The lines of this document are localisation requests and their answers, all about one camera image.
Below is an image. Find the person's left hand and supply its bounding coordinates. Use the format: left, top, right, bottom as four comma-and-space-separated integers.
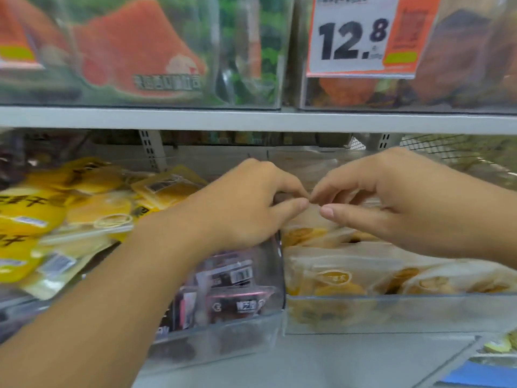
167, 158, 310, 264

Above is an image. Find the person's right hand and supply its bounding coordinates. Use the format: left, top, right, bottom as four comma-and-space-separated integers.
309, 147, 466, 253

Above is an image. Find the person's left forearm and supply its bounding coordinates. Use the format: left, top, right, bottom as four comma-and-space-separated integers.
0, 208, 211, 388

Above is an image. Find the person's right forearm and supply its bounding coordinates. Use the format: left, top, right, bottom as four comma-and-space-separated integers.
456, 169, 517, 270

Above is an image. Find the pile of pale snack packets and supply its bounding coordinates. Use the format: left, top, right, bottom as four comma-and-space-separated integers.
282, 198, 517, 324

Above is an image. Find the slotted white shelf upright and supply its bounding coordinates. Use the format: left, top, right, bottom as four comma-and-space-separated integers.
351, 133, 402, 152
138, 129, 169, 172

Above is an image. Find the white metal shelf board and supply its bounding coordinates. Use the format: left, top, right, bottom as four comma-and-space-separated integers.
0, 105, 517, 136

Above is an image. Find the pile of dark pink packets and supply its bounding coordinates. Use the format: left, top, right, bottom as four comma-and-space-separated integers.
155, 248, 279, 340

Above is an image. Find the clear bin with pale packets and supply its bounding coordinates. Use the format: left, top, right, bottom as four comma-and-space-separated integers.
282, 146, 517, 337

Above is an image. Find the clear bin with dark packets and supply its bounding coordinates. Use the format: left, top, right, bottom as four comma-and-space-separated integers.
147, 234, 287, 374

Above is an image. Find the clear bin with orange packets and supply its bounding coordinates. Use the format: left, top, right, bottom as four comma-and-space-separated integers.
0, 0, 295, 110

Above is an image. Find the grey lower shelf board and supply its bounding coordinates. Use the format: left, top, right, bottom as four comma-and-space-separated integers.
132, 333, 487, 388

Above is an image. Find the clear bin with brown packets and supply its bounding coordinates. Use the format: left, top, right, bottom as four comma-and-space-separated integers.
298, 0, 517, 115

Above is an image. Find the white and orange price tag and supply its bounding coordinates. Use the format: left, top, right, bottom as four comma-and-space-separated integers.
306, 0, 442, 80

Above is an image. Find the pile of brown snack packets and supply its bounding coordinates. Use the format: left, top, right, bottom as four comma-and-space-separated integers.
317, 0, 517, 107

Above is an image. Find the yellow green snack packet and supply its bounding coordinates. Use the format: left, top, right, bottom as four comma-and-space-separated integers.
483, 332, 517, 354

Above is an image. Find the clear bin with yellow packets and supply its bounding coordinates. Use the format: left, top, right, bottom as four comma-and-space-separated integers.
0, 222, 136, 346

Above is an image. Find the blue shelf label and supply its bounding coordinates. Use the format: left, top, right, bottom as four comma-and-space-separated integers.
439, 361, 517, 388

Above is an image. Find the pile of orange snack packets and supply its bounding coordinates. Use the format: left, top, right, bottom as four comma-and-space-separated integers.
0, 0, 208, 99

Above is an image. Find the pile of yellow snack packets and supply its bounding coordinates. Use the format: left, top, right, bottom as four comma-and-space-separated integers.
0, 157, 208, 301

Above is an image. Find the wire mesh shelf back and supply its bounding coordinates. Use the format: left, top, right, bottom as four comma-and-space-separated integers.
400, 134, 517, 180

